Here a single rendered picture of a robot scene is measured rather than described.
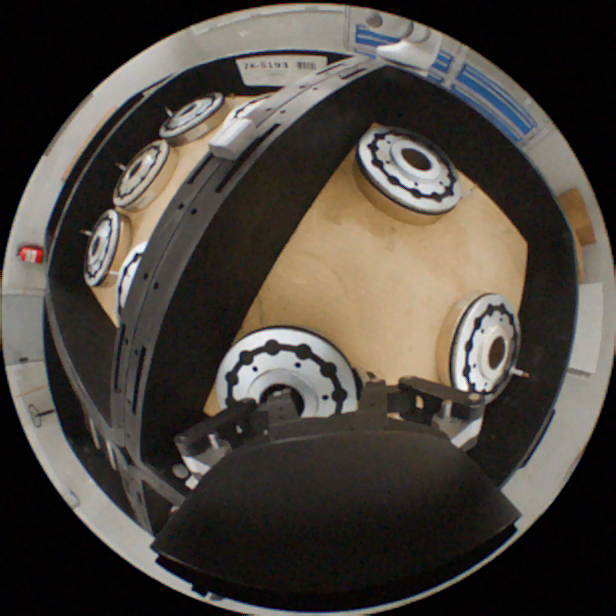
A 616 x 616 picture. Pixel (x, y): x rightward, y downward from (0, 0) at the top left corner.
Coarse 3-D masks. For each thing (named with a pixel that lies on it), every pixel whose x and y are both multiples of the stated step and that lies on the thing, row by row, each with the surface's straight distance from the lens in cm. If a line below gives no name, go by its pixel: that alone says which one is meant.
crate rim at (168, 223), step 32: (352, 64) 21; (288, 96) 13; (224, 160) 10; (192, 192) 10; (160, 224) 10; (160, 256) 9; (128, 320) 11; (64, 352) 24; (128, 352) 11; (96, 416) 20
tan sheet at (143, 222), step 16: (192, 144) 31; (192, 160) 28; (176, 176) 28; (160, 192) 29; (144, 208) 30; (160, 208) 27; (144, 224) 28; (144, 240) 27; (96, 288) 36; (112, 288) 31; (112, 304) 31; (112, 320) 31
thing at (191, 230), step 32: (384, 64) 24; (320, 96) 13; (256, 128) 11; (288, 128) 10; (256, 160) 9; (224, 192) 9; (192, 224) 9; (192, 256) 8; (576, 256) 31; (160, 288) 9; (576, 288) 27; (160, 320) 9; (576, 320) 26; (160, 352) 10; (128, 384) 12; (128, 416) 14; (544, 416) 23; (128, 448) 17; (160, 480) 16
